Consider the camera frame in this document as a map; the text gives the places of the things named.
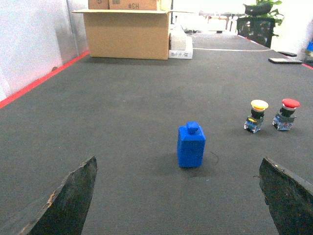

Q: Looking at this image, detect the black remote device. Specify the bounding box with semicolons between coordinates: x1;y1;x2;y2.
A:
278;51;297;57

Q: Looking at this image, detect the black office chair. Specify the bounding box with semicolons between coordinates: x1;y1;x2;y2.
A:
237;2;275;48

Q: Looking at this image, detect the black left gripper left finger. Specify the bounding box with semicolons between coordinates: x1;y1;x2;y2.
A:
0;156;98;235

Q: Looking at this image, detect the white foam block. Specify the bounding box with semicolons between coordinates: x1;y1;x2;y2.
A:
170;25;187;50

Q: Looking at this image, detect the black phone on table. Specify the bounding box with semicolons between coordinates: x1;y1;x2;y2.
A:
268;58;303;64

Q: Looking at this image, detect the green potted plant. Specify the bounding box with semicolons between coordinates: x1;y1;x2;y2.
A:
247;0;285;38

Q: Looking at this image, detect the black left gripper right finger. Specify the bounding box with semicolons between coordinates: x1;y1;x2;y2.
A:
259;158;313;235

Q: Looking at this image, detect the yellow mushroom push button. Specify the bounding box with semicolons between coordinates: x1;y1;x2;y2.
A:
244;99;269;134

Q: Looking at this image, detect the blue block part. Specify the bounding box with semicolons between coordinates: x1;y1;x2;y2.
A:
177;121;206;168

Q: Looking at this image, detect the large cardboard box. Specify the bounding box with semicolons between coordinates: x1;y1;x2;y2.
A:
71;9;194;61

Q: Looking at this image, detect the red mushroom push button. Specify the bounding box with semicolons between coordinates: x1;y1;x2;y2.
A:
272;98;300;131

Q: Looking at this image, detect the upper cardboard box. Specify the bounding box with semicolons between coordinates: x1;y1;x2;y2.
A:
88;0;172;11

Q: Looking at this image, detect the white flat box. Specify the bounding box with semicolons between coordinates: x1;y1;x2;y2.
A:
168;37;193;60

